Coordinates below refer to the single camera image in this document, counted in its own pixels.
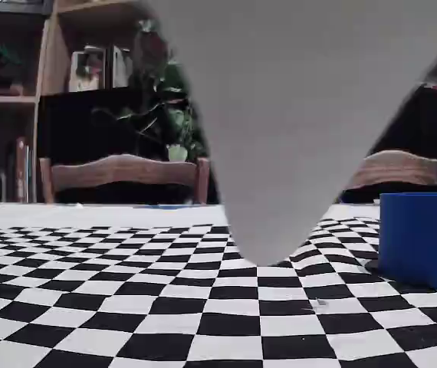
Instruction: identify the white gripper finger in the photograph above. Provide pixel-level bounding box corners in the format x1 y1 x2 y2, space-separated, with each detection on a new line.
137 0 437 267

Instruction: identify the white picture box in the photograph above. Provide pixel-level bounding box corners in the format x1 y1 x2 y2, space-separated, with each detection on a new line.
111 45 133 88
68 45 107 92

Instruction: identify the blue round box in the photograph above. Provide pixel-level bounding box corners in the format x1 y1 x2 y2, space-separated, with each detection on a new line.
378 192 437 291

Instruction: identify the pale green plant pot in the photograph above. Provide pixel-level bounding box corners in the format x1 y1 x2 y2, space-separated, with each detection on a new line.
167 143 189 162

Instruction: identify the green leafy houseplant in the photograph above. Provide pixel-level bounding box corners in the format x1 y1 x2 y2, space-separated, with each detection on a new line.
91 18 209 162

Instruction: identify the light wooden chair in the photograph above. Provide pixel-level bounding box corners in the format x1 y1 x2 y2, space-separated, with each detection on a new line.
341 149 437 204

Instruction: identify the dark wooden chair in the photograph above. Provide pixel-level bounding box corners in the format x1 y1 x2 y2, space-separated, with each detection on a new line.
38 153 211 205

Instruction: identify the large black screen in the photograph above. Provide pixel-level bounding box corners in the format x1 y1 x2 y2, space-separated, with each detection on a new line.
38 87 212 204

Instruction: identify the black white checkered mat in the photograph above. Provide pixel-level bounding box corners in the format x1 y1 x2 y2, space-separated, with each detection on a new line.
0 202 437 368

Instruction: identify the wooden bookshelf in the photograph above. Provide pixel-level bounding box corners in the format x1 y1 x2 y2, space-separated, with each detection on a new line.
0 0 158 204

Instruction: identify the row of upright books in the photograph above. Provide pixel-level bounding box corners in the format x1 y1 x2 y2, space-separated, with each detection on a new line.
14 136 35 203

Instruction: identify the dark shelf ornament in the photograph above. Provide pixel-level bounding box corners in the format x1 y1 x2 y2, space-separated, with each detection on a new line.
0 41 25 91

